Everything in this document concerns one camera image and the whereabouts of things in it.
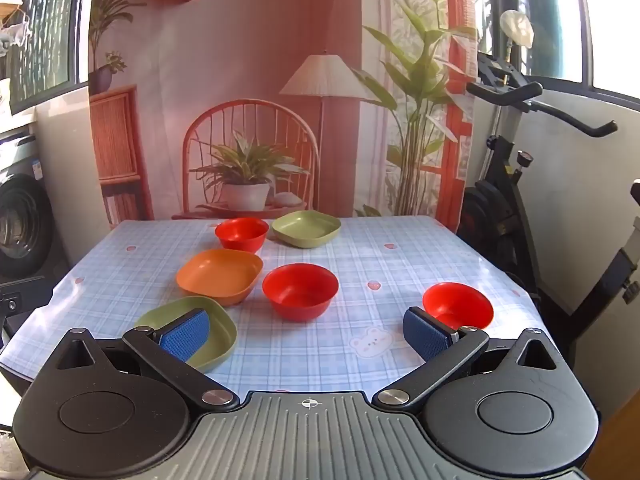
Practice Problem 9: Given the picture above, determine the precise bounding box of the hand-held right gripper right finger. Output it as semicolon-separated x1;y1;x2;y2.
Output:
374;306;563;411

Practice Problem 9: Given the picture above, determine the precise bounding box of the grey washing machine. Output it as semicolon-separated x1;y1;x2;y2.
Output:
0;125;69;281

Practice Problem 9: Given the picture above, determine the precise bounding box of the black exercise bike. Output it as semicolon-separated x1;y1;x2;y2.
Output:
457;52;640;376

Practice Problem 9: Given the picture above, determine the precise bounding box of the white cloth bundle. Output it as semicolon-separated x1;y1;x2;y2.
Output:
500;10;535;51

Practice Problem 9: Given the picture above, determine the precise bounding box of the blue plaid tablecloth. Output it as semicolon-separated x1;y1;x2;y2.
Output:
0;215;546;403

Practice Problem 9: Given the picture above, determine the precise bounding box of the printed room backdrop cloth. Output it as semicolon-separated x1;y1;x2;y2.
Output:
89;0;479;233

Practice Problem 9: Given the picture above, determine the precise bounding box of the red plastic bowl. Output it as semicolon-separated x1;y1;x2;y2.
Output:
262;263;340;322
215;218;270;255
422;282;495;331

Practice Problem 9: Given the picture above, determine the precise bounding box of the black device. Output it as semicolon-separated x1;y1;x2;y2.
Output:
0;280;57;343

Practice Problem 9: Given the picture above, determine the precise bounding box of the green square plate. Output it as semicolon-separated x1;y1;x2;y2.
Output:
271;211;342;250
135;296;238;374

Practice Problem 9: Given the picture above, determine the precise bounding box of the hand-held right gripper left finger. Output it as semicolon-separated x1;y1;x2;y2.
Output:
52;308;240;412

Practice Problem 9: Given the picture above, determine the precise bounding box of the orange square plate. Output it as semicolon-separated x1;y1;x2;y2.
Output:
176;248;264;307

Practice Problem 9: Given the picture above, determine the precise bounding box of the dark framed window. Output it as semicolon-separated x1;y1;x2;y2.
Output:
0;0;97;117
475;0;640;102

